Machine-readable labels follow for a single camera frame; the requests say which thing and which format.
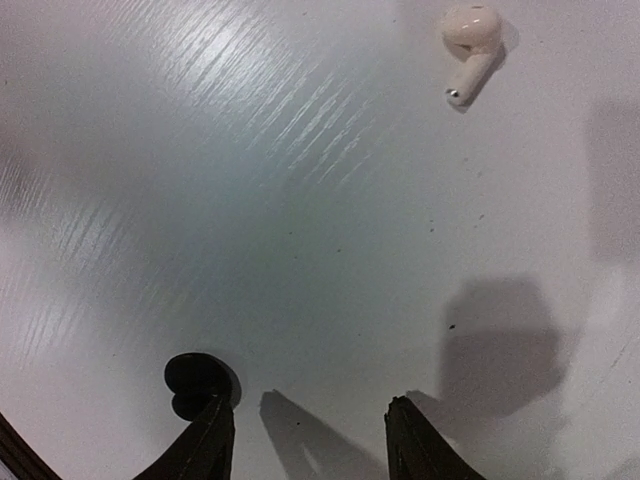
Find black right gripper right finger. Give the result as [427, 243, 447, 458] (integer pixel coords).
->
[384, 396, 484, 480]

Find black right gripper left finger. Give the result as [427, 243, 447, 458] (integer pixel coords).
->
[135, 397, 235, 480]

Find white earbud right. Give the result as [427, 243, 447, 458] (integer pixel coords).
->
[441, 4, 503, 107]

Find black earbud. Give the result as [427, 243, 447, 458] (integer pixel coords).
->
[164, 352, 242, 422]

